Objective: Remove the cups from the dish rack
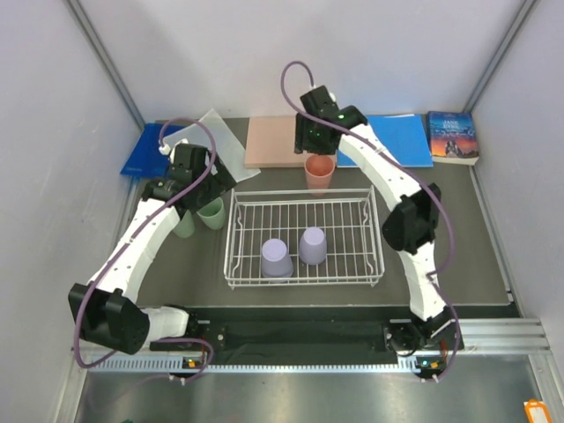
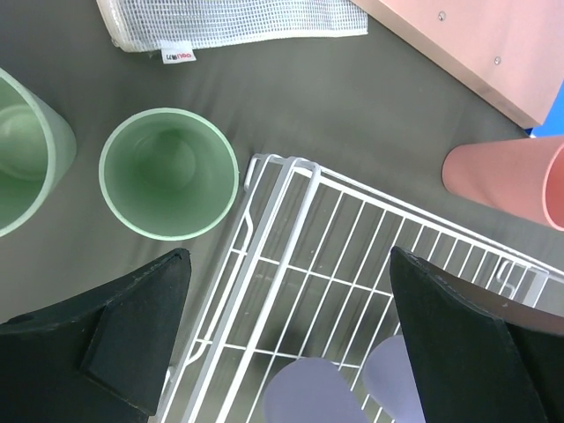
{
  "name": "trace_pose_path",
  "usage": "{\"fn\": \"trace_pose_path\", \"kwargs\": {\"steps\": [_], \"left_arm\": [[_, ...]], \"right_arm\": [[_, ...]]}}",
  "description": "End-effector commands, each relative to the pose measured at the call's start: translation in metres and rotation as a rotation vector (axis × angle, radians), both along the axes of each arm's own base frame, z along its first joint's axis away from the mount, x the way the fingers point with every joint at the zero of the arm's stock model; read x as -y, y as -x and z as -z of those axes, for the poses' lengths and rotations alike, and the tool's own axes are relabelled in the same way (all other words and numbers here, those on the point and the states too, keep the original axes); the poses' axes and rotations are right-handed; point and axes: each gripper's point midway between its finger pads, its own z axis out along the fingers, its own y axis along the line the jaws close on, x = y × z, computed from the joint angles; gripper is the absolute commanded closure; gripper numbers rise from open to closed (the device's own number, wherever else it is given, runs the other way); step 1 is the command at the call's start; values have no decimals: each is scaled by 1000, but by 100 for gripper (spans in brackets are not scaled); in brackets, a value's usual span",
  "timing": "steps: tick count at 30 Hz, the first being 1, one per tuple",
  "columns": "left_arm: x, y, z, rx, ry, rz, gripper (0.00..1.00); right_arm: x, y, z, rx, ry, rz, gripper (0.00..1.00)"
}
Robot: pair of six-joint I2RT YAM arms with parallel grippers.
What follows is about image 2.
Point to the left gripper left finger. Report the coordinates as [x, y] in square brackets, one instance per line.
[99, 356]

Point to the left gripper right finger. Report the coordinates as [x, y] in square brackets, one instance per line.
[476, 356]

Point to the purple cup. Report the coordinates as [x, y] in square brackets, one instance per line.
[388, 378]
[310, 390]

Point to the pink cup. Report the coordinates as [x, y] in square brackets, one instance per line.
[522, 177]

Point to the green cup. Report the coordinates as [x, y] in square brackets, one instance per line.
[38, 147]
[168, 174]

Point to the blue folder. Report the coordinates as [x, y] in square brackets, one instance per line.
[554, 122]

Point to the pink board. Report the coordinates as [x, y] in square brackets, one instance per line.
[510, 53]

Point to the white mesh bag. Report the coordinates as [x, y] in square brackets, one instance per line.
[175, 30]

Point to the white wire dish rack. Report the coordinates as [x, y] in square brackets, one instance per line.
[305, 272]

